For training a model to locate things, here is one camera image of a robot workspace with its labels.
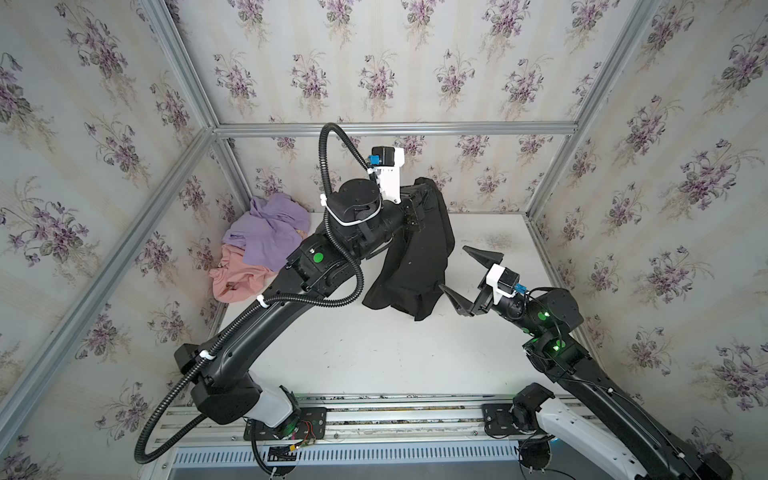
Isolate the right aluminium frame post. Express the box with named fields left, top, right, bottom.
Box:
left=525, top=0, right=660, bottom=222

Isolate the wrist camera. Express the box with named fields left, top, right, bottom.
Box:
left=485, top=264, right=528, bottom=305
left=368, top=146, right=405, bottom=204

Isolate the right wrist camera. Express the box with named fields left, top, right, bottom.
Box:
left=485, top=264, right=528, bottom=305

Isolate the horizontal aluminium frame bar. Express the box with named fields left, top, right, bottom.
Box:
left=213, top=121, right=577, bottom=138

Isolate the pink cloth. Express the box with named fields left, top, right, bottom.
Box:
left=208, top=244, right=276, bottom=304

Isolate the black corrugated cable conduit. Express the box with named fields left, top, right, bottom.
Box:
left=133, top=122, right=385, bottom=466

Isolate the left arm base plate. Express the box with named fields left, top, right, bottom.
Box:
left=243, top=407, right=328, bottom=442

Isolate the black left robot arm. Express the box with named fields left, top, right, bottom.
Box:
left=174, top=179, right=425, bottom=428

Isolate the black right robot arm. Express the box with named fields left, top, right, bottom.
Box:
left=441, top=246, right=734, bottom=479

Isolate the black cloth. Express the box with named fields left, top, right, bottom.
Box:
left=363, top=177, right=455, bottom=322

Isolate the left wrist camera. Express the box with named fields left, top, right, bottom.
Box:
left=368, top=146, right=405, bottom=204

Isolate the aluminium frame post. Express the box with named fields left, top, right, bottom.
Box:
left=140, top=0, right=252, bottom=211
left=525, top=0, right=660, bottom=222

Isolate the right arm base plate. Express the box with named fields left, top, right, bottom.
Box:
left=481, top=402, right=541, bottom=439

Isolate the aluminium mounting rail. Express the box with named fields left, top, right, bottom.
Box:
left=155, top=392, right=577, bottom=448

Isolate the left diagonal aluminium frame bar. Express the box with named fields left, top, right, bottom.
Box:
left=1, top=128, right=214, bottom=446

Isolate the purple cloth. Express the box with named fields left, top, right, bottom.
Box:
left=222, top=192, right=311, bottom=271

